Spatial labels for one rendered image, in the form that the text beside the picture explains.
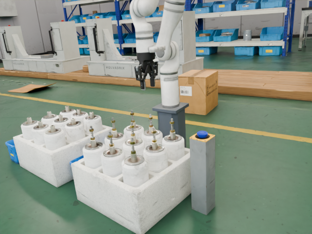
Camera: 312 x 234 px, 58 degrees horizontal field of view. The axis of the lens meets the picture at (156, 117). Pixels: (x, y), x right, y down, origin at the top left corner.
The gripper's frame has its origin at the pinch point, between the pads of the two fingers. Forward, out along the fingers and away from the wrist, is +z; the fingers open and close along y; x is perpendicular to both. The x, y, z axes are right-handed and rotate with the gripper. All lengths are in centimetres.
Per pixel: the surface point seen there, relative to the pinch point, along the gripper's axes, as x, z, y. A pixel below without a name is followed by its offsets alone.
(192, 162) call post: 26.0, 25.6, 10.5
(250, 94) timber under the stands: -4, 45, -164
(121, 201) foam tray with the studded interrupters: 7.8, 35.6, 32.2
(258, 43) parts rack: -71, 25, -432
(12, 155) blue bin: -85, 42, 22
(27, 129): -66, 24, 20
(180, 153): 16.2, 27.3, 2.9
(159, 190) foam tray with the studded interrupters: 17.4, 34.1, 21.4
